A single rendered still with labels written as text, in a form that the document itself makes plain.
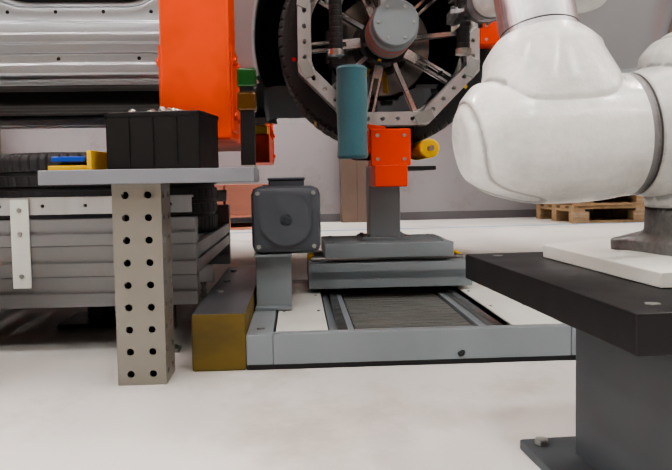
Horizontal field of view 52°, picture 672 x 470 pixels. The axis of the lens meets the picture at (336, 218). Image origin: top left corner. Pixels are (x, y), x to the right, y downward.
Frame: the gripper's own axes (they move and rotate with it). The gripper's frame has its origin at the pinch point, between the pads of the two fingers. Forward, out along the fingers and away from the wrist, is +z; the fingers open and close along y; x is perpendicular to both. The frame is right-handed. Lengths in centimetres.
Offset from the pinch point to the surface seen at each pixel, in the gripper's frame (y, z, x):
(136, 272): -79, -40, -59
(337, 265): -34, 23, -67
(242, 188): -93, 408, -48
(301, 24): -43.0, 20.7, 4.6
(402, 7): -15.4, 6.2, 5.9
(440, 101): -2.1, 20.7, -18.2
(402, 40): -15.5, 6.2, -3.1
